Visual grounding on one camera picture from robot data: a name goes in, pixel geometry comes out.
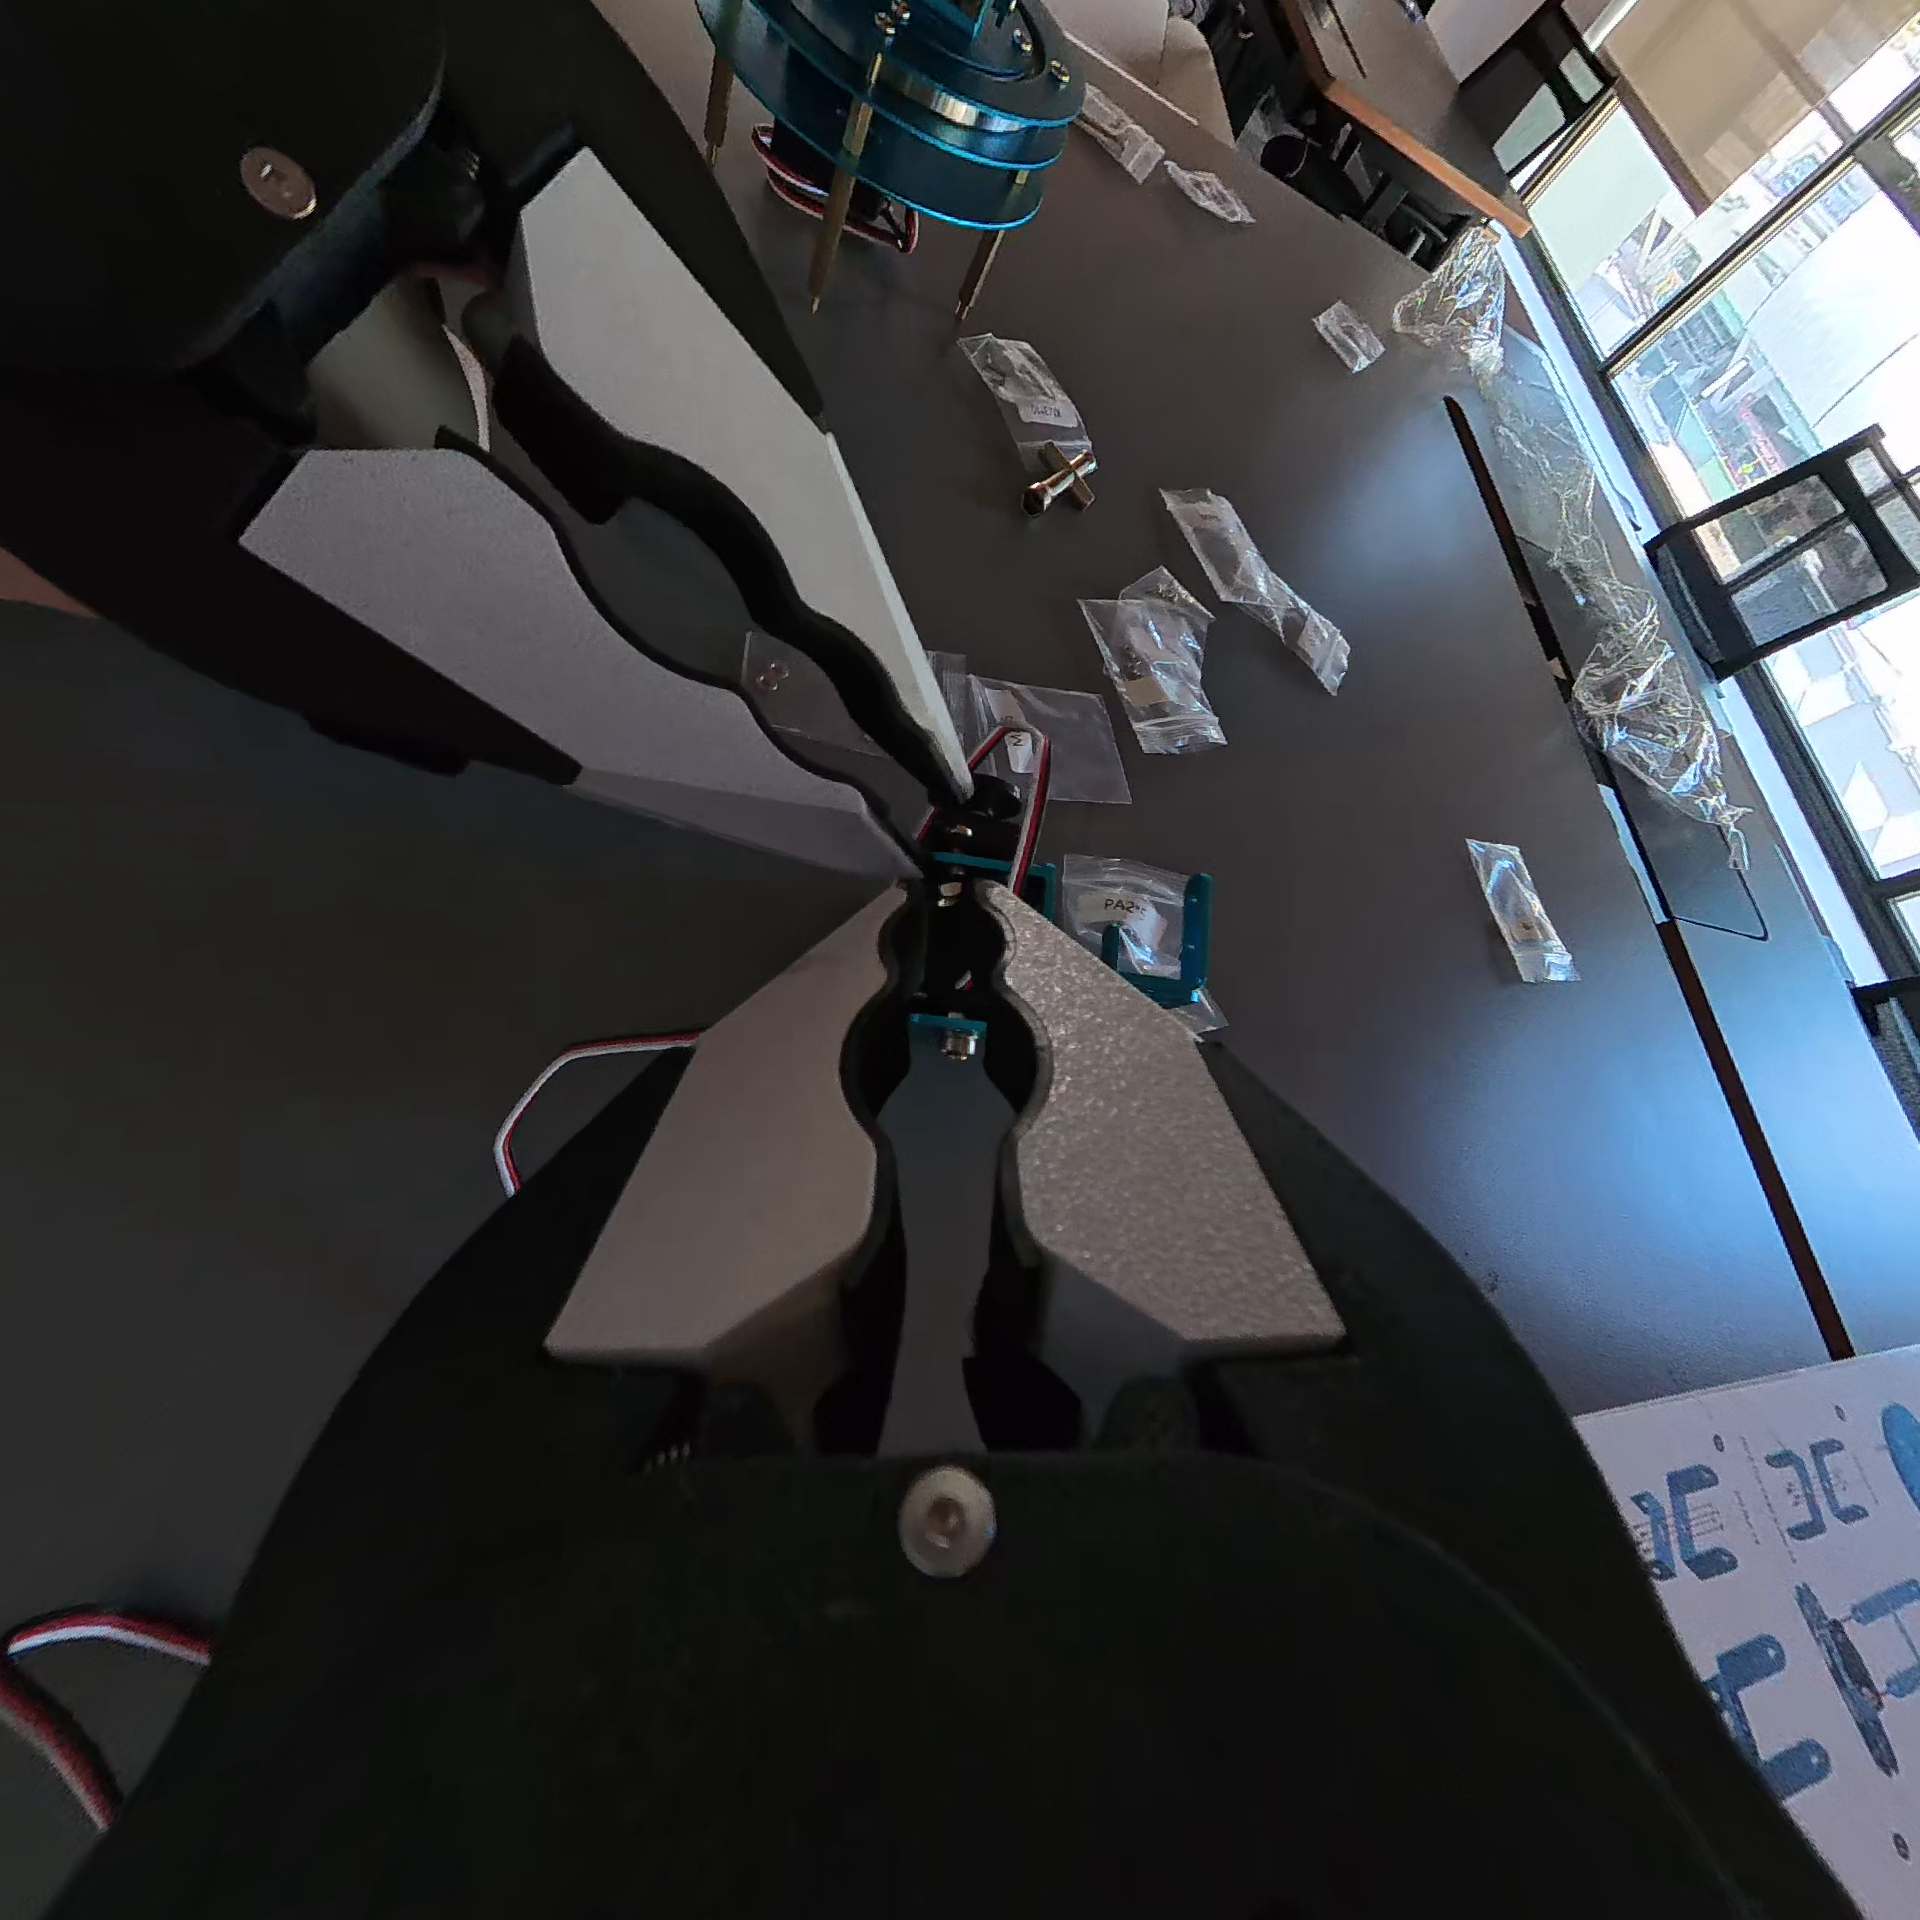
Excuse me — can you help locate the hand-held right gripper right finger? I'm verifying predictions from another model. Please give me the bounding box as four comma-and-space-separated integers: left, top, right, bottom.
969, 883, 1345, 1424

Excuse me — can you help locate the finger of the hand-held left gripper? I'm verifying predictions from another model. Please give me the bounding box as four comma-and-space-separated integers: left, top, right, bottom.
499, 146, 980, 800
238, 433, 928, 883

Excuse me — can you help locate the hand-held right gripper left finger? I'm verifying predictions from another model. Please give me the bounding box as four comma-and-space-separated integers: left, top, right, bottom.
545, 883, 932, 1454

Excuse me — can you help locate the servo with blue bracket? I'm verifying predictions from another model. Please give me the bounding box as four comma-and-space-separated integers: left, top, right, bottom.
900, 736, 1221, 1058

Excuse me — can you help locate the red white black servo cable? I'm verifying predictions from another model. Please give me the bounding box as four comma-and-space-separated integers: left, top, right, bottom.
0, 727, 1057, 1834

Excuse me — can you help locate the dark grey desk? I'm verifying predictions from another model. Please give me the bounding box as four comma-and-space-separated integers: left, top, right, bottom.
0, 0, 1892, 1920

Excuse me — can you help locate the small clear bag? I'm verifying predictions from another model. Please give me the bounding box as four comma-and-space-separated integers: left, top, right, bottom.
1468, 836, 1579, 985

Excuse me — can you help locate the white cardboard box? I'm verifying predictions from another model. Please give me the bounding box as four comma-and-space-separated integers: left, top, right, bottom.
1049, 0, 1248, 145

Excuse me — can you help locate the long clear screw bag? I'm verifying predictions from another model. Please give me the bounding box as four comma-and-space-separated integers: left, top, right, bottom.
1158, 487, 1354, 696

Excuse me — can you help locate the crumpled clear plastic film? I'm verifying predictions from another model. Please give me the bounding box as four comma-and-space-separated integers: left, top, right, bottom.
1392, 224, 1749, 865

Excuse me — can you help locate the instruction booklet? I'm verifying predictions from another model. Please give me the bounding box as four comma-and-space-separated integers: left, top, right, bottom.
1574, 1342, 1920, 1920

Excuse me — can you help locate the wooden table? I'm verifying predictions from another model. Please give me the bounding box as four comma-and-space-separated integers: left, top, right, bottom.
1289, 0, 1532, 243

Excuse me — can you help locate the black mesh chair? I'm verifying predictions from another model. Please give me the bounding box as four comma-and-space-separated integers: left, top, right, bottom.
1646, 423, 1920, 681

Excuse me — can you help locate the white roller blind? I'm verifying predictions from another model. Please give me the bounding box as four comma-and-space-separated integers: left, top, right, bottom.
1605, 0, 1920, 198

